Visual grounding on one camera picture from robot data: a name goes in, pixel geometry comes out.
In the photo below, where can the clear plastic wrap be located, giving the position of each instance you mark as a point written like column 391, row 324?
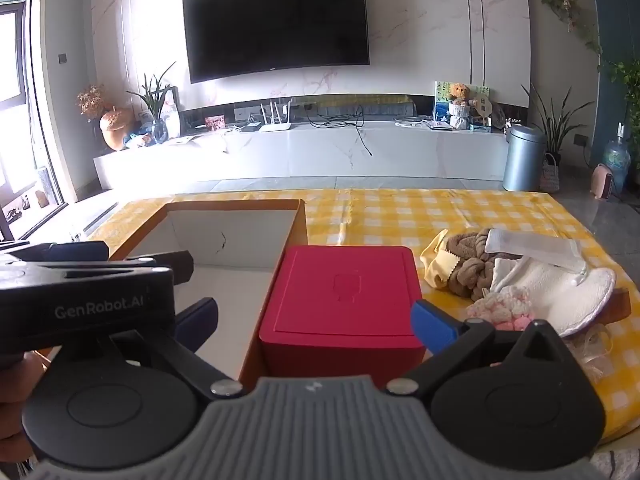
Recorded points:
column 595, row 345

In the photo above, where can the black wall television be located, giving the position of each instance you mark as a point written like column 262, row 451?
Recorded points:
column 275, row 20

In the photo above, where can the white router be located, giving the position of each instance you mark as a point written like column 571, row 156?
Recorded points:
column 274, row 127

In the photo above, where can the person's left hand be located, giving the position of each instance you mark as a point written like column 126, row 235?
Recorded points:
column 12, row 390

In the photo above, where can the red photo card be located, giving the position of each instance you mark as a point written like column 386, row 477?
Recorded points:
column 214, row 122

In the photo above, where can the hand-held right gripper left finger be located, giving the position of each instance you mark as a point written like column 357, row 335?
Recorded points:
column 202, row 320

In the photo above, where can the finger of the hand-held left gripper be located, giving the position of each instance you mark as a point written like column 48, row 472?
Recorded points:
column 170, row 265
column 75, row 250

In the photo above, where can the hanging vine plant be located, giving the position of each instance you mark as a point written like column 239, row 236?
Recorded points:
column 570, row 10

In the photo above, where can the green plant in glass vase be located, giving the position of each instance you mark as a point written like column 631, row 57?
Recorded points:
column 156, row 105

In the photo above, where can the round paper hand fan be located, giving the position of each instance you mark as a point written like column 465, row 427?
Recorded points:
column 484, row 109

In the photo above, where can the brown fluffy towel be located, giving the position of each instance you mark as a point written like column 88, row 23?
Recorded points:
column 465, row 275

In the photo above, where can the yellow cloth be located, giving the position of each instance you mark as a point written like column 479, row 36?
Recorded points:
column 440, row 267

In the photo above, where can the grey metal trash can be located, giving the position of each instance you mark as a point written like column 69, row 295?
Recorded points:
column 522, row 160

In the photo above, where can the white marble television cabinet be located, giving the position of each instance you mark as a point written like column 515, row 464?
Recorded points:
column 300, row 155

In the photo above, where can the orange gourd vase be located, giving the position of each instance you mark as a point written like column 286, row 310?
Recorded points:
column 116, row 127

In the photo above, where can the dried flower bunch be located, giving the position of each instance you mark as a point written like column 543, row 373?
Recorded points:
column 91, row 101

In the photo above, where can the brown foil packet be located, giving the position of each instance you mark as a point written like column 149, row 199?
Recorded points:
column 617, row 305

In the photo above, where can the woven basket planter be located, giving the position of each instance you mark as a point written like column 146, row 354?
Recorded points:
column 549, row 175

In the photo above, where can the pink space heater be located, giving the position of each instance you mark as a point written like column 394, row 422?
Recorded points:
column 602, row 182

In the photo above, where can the window frame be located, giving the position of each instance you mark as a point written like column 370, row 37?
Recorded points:
column 42, row 110

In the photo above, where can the orange cardboard box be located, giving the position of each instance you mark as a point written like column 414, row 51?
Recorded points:
column 235, row 240

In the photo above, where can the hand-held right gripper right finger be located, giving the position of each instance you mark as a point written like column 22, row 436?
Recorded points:
column 432, row 325

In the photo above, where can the yellow checked tablecloth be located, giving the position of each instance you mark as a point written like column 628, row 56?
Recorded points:
column 380, row 220

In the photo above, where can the pink white knit piece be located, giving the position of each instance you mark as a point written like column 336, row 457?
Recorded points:
column 500, row 305

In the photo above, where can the white padded mitt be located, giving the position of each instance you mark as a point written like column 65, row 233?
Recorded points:
column 550, row 290

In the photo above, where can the blue water bottle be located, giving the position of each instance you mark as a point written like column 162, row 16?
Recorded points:
column 617, row 160

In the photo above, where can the long-leaf potted plant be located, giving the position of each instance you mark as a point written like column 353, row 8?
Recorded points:
column 557, row 125

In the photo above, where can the brown teddy bear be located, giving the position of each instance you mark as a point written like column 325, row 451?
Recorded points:
column 458, row 94

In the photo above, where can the translucent foam pouch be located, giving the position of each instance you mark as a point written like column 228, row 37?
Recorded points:
column 530, row 247

